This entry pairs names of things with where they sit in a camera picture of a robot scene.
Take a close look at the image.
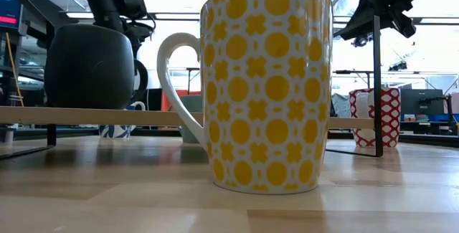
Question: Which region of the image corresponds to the black mug red inside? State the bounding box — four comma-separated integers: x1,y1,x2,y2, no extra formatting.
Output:
43,24,149,110

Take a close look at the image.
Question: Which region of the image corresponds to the white mug red lattice pattern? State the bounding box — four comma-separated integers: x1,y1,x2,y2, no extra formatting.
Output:
349,87,402,148

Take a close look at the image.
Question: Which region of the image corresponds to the white mug blue leaf pattern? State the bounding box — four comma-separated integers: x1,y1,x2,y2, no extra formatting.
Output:
98,100,146,140

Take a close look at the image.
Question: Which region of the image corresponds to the teal green mug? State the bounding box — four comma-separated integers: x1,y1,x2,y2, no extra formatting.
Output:
178,95,204,144

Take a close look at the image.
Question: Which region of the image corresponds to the white mug yellow dot pattern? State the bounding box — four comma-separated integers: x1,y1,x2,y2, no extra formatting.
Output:
156,0,333,195

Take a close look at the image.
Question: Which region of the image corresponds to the black computer monitor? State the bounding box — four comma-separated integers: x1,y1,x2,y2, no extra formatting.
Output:
400,88,445,115

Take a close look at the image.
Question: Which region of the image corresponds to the computer monitor blue screen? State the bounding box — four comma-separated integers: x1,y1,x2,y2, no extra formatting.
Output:
0,0,26,33

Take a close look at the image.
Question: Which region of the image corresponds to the orange red box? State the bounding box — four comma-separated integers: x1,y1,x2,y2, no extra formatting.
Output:
160,89,202,113

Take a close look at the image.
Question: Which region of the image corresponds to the yellow cable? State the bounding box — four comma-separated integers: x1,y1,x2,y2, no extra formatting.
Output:
4,32,25,108

